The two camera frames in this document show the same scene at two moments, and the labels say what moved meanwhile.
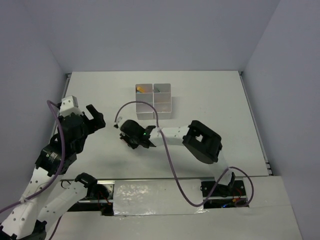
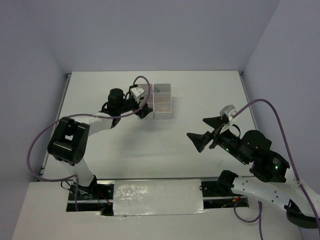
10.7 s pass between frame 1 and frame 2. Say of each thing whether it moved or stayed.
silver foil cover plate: stayed
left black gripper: moved
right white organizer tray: stayed
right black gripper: moved
